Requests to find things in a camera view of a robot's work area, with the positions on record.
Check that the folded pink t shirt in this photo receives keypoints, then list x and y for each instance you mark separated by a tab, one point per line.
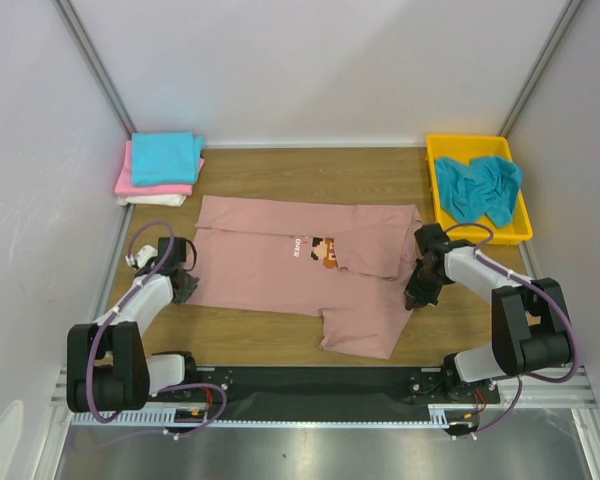
124	185

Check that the dusty pink t shirt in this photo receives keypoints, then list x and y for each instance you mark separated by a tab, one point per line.
346	264

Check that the folded white t shirt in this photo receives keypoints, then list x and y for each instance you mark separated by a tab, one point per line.
169	200

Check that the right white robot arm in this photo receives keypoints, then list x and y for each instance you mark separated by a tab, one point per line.
531	333

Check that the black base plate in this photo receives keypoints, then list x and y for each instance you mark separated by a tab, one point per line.
339	394

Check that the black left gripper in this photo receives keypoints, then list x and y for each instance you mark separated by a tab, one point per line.
189	287

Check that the teal crumpled t shirt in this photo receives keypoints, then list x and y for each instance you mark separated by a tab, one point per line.
486	186

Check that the aluminium frame rail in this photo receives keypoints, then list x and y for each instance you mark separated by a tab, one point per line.
92	59

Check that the yellow plastic bin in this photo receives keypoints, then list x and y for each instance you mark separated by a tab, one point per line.
463	148

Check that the folded teal t shirt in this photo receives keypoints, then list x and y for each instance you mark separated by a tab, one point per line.
165	158

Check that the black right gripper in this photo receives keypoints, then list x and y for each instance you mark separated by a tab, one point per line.
421	282

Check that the grey slotted cable duct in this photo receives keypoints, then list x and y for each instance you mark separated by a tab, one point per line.
172	417

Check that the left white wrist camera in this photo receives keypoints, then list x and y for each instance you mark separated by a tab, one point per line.
141	258

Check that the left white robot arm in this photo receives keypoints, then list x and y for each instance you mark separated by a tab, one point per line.
108	371

